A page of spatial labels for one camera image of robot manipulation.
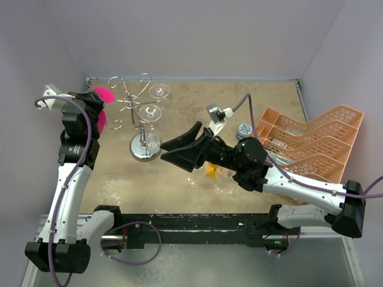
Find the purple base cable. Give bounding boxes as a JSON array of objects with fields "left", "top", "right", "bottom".
[
  {"left": 268, "top": 225, "right": 302, "bottom": 257},
  {"left": 100, "top": 221, "right": 162, "bottom": 266}
]

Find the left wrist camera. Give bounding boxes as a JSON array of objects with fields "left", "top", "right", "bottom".
[{"left": 38, "top": 84, "right": 75, "bottom": 111}]

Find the black base frame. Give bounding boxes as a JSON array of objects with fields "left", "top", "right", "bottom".
[{"left": 94, "top": 204, "right": 300, "bottom": 250}]

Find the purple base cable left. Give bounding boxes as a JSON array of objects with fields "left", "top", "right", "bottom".
[{"left": 100, "top": 221, "right": 162, "bottom": 266}]

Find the orange plastic basket rack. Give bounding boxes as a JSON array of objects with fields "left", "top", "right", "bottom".
[{"left": 256, "top": 105, "right": 365, "bottom": 206}]

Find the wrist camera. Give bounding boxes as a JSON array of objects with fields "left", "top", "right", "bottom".
[
  {"left": 206, "top": 103, "right": 233, "bottom": 136},
  {"left": 38, "top": 84, "right": 75, "bottom": 111}
]

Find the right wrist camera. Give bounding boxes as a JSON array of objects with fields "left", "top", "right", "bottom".
[{"left": 206, "top": 103, "right": 233, "bottom": 136}]

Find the yellow plastic wine glass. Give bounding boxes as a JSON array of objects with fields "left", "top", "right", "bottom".
[{"left": 205, "top": 162, "right": 219, "bottom": 179}]

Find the blue white small jar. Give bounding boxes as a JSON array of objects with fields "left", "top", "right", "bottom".
[{"left": 236, "top": 123, "right": 254, "bottom": 141}]

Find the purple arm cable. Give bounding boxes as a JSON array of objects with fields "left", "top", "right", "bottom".
[
  {"left": 232, "top": 93, "right": 383, "bottom": 199},
  {"left": 34, "top": 95, "right": 93, "bottom": 287}
]

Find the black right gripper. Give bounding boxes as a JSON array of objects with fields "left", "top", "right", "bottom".
[{"left": 160, "top": 121, "right": 242, "bottom": 172}]

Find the chrome wine glass rack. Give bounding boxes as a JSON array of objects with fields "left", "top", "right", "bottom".
[{"left": 108, "top": 73, "right": 161, "bottom": 162}]

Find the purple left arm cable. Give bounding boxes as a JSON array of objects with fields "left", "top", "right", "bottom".
[{"left": 34, "top": 95, "right": 93, "bottom": 287}]

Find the clear champagne flute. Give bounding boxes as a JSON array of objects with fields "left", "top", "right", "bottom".
[
  {"left": 139, "top": 103, "right": 162, "bottom": 158},
  {"left": 149, "top": 83, "right": 171, "bottom": 110}
]

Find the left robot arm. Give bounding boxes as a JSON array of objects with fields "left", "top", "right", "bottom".
[{"left": 25, "top": 90, "right": 123, "bottom": 274}]

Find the pink plastic wine glass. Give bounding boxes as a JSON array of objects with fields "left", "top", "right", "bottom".
[{"left": 92, "top": 86, "right": 115, "bottom": 134}]

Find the clear wine glass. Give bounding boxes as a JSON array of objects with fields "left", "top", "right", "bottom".
[
  {"left": 214, "top": 167, "right": 236, "bottom": 194},
  {"left": 187, "top": 169, "right": 205, "bottom": 188}
]

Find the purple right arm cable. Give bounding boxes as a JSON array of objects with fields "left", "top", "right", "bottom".
[{"left": 232, "top": 93, "right": 383, "bottom": 199}]

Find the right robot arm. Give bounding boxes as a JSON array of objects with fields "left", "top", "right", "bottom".
[{"left": 160, "top": 121, "right": 366, "bottom": 238}]

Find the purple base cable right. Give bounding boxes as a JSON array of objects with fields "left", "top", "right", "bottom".
[{"left": 268, "top": 225, "right": 302, "bottom": 257}]

